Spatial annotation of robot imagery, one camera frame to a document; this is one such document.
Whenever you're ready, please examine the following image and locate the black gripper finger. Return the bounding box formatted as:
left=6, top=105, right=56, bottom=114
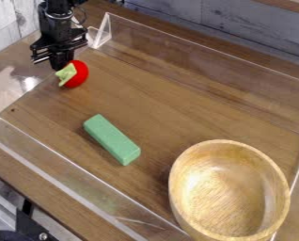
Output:
left=49, top=53, right=62, bottom=71
left=62, top=50, right=74, bottom=67

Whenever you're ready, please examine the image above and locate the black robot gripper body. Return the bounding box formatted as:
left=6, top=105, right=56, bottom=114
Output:
left=30, top=15, right=86, bottom=64

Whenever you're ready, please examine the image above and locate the red plush strawberry toy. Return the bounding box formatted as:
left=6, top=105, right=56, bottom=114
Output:
left=54, top=60, right=89, bottom=88

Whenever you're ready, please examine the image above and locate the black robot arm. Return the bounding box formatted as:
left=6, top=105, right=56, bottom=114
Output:
left=30, top=0, right=88, bottom=71

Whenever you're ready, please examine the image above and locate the green rectangular block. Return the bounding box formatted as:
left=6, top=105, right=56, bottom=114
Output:
left=82, top=114, right=140, bottom=166

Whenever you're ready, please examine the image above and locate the wooden bowl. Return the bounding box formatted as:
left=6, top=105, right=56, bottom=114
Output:
left=168, top=139, right=289, bottom=241

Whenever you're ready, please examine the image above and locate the clear acrylic table enclosure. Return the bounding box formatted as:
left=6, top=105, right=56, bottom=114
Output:
left=0, top=14, right=299, bottom=241

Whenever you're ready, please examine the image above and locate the black clamp mount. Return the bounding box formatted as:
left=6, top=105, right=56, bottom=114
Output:
left=14, top=210, right=58, bottom=241

